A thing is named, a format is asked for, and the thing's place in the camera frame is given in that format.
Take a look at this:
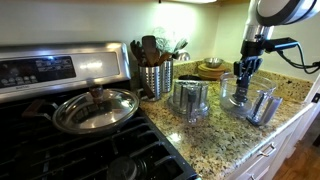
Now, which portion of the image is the steel pan lid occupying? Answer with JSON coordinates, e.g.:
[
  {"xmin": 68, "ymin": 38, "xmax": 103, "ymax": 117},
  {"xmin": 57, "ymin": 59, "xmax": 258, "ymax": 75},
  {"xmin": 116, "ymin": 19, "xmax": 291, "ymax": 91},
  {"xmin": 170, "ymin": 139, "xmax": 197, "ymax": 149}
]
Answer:
[{"xmin": 52, "ymin": 84, "xmax": 140, "ymax": 135}]

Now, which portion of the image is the steel ladle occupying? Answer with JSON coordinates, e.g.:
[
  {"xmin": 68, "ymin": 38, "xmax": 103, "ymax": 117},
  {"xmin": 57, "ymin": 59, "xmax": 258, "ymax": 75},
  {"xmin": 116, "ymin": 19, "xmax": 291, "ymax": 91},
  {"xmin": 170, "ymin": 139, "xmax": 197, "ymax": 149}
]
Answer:
[{"xmin": 173, "ymin": 49, "xmax": 192, "ymax": 63}]

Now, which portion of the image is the round wooden boards stack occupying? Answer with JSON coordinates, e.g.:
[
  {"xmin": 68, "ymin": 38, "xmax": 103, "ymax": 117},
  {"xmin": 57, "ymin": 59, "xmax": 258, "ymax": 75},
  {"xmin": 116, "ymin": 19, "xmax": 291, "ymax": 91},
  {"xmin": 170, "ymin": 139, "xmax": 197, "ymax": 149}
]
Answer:
[{"xmin": 197, "ymin": 63, "xmax": 228, "ymax": 81}]

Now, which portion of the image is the pan with wooden handle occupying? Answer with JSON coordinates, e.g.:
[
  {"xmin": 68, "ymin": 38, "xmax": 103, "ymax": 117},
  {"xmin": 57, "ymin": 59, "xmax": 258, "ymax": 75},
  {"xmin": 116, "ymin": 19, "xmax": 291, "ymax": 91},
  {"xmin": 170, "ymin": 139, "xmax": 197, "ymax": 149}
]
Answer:
[{"xmin": 21, "ymin": 99, "xmax": 56, "ymax": 121}]

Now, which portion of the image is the perforated steel utensil holder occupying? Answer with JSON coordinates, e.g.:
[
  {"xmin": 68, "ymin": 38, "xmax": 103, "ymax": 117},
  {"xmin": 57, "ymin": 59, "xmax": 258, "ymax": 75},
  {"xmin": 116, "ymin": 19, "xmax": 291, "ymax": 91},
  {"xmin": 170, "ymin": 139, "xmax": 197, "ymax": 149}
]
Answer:
[
  {"xmin": 138, "ymin": 64, "xmax": 165, "ymax": 102},
  {"xmin": 161, "ymin": 58, "xmax": 175, "ymax": 94}
]

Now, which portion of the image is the metal drawer handle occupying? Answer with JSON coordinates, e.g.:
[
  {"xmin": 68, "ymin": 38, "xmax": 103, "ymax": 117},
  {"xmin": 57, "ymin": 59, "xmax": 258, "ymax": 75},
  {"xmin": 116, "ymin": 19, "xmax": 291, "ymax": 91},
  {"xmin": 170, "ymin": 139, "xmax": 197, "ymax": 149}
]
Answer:
[{"xmin": 259, "ymin": 142, "xmax": 277, "ymax": 158}]

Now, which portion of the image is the black spatula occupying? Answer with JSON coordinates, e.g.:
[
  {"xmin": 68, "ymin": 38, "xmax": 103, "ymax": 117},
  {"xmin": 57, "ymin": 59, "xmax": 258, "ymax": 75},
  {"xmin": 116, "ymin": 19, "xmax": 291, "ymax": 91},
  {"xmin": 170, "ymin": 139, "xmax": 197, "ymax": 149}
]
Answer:
[{"xmin": 129, "ymin": 39, "xmax": 144, "ymax": 66}]

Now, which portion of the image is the under-cabinet light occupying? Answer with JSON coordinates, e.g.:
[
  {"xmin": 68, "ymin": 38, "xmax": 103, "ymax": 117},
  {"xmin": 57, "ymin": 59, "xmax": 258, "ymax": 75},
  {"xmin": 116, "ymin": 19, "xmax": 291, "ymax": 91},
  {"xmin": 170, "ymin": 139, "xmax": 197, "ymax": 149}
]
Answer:
[{"xmin": 166, "ymin": 0, "xmax": 218, "ymax": 5}]

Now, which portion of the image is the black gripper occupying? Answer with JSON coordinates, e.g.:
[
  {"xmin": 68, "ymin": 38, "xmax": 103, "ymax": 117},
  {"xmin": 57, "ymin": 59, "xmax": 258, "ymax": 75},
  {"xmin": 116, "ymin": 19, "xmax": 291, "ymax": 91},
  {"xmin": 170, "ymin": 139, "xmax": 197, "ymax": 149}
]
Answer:
[{"xmin": 233, "ymin": 54, "xmax": 264, "ymax": 88}]

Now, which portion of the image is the black skillet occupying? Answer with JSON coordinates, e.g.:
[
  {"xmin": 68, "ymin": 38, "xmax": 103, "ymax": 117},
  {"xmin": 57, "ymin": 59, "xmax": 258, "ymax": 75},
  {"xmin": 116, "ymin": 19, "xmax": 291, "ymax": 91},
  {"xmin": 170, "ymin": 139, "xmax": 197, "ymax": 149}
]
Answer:
[{"xmin": 178, "ymin": 74, "xmax": 204, "ymax": 82}]

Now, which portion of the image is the wooden spatula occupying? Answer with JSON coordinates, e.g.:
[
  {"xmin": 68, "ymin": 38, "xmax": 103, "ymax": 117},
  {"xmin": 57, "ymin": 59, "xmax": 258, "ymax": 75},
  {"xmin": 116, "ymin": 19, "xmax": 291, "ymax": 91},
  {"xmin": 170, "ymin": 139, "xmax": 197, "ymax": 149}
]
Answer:
[{"xmin": 141, "ymin": 35, "xmax": 161, "ymax": 67}]

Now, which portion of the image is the blue hub blender blade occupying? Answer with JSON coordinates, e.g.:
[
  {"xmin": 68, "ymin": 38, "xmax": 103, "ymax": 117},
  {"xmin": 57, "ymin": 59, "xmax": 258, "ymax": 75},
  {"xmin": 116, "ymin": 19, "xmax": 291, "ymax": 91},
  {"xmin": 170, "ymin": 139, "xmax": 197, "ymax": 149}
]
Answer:
[{"xmin": 232, "ymin": 81, "xmax": 251, "ymax": 104}]

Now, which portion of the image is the wire whisk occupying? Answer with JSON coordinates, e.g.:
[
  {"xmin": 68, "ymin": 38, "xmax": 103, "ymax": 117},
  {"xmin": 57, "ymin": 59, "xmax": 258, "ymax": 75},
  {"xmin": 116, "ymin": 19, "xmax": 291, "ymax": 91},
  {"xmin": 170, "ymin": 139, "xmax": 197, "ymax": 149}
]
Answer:
[{"xmin": 153, "ymin": 28, "xmax": 178, "ymax": 54}]

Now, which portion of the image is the clear glass cup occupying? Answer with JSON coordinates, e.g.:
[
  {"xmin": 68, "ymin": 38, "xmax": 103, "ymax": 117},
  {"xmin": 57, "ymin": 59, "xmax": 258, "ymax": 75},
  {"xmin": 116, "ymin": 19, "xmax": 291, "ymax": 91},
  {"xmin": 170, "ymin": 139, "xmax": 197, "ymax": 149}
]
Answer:
[{"xmin": 167, "ymin": 79, "xmax": 211, "ymax": 124}]

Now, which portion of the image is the stainless gas stove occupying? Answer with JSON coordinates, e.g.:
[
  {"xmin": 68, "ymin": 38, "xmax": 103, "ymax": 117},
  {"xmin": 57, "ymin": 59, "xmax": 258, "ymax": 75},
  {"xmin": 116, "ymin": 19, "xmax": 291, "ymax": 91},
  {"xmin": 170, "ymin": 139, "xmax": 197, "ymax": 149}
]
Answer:
[{"xmin": 0, "ymin": 41, "xmax": 201, "ymax": 180}]

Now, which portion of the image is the lower counter cabinet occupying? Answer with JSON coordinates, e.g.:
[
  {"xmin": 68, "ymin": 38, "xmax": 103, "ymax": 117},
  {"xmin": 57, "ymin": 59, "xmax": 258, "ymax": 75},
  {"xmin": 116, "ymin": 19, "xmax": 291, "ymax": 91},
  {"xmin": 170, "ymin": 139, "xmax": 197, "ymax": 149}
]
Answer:
[{"xmin": 226, "ymin": 103, "xmax": 320, "ymax": 180}]

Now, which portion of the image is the wooden spoon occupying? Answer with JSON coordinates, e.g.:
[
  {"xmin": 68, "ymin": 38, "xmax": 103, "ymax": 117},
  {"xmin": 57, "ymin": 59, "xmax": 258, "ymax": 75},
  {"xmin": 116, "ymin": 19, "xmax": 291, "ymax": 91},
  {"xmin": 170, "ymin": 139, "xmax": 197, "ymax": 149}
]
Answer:
[{"xmin": 156, "ymin": 51, "xmax": 173, "ymax": 67}]

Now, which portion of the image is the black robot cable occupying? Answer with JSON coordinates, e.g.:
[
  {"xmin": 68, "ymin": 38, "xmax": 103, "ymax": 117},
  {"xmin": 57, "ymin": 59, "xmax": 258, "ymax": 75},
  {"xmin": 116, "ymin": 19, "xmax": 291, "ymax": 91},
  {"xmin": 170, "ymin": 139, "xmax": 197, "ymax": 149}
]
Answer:
[{"xmin": 276, "ymin": 41, "xmax": 320, "ymax": 75}]

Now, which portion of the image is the small metal bowl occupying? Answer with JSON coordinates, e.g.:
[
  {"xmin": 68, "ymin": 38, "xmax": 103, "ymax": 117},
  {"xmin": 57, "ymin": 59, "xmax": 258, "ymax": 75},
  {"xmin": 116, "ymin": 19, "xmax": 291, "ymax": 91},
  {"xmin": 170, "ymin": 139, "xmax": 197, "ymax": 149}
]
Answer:
[{"xmin": 203, "ymin": 57, "xmax": 224, "ymax": 69}]

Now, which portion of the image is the clear plastic blender jar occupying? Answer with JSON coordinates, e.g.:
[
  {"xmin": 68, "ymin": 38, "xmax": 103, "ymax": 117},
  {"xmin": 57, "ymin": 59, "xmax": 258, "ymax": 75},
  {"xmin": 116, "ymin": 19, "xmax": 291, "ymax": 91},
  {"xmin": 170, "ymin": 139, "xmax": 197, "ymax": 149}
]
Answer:
[{"xmin": 219, "ymin": 72, "xmax": 284, "ymax": 127}]

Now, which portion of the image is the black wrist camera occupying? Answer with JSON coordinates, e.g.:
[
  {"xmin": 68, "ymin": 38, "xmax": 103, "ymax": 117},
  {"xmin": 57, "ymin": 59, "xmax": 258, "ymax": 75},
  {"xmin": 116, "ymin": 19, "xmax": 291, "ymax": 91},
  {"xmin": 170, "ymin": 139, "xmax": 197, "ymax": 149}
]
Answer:
[{"xmin": 264, "ymin": 37, "xmax": 299, "ymax": 53}]

